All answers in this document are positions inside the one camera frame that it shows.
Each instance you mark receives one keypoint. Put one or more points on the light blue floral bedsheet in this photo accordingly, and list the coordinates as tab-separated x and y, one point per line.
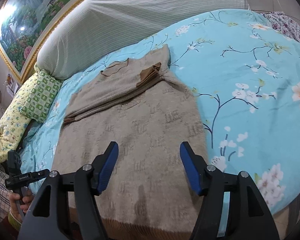
246	77

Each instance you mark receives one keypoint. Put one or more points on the purple floral cloth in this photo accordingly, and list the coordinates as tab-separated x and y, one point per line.
283	24

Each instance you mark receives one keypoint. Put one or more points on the grey ribbed headboard cover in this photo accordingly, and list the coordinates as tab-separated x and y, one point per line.
98	27

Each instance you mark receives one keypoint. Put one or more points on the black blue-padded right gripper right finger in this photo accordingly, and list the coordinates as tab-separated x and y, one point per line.
232	207

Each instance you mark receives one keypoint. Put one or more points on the person's left hand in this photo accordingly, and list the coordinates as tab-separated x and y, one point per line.
15	204

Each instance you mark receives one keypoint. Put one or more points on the green white patterned pillow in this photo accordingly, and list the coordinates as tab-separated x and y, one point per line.
41	97

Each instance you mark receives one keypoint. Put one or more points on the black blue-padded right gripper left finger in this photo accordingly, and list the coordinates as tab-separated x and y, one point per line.
49	217

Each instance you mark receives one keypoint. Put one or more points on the beige knitted sweater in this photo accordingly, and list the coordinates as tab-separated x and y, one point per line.
149	112

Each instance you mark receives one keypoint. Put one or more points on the gold framed landscape painting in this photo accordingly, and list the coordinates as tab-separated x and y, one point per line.
25	26

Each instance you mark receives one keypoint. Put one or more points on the yellow floral quilt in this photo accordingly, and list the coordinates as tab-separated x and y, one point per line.
13	124

